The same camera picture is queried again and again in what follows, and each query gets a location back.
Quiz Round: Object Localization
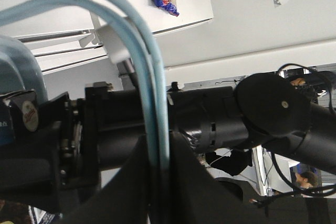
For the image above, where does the light blue plastic basket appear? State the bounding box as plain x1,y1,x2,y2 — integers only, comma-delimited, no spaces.
1,0,170,170

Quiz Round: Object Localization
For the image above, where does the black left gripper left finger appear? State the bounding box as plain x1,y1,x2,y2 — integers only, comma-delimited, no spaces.
61,135,158,223

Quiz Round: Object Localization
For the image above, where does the dark blue chocolate cookie box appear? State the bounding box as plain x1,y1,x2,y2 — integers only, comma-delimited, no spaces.
0,90,64,224

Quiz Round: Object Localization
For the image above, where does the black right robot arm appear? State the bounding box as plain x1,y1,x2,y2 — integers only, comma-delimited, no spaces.
1,73,335,212

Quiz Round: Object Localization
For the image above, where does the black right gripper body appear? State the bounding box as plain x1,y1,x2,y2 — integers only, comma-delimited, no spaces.
0,82,174,209

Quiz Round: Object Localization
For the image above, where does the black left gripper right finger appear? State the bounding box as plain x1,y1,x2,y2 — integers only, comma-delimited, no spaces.
170,132,270,223

